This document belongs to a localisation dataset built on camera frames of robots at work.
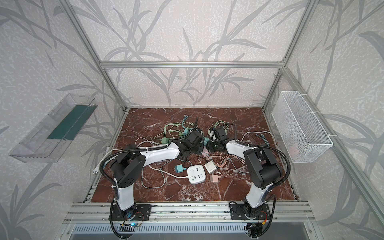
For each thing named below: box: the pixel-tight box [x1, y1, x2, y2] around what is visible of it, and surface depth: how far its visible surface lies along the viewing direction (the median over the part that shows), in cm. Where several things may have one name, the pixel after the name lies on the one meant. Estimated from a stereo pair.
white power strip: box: [187, 164, 207, 185], surface depth 86 cm
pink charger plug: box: [210, 175, 219, 183], surface depth 84 cm
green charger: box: [161, 137, 170, 144], surface depth 101 cm
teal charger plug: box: [175, 164, 187, 173], surface depth 88 cm
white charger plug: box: [204, 160, 217, 174], surface depth 88 cm
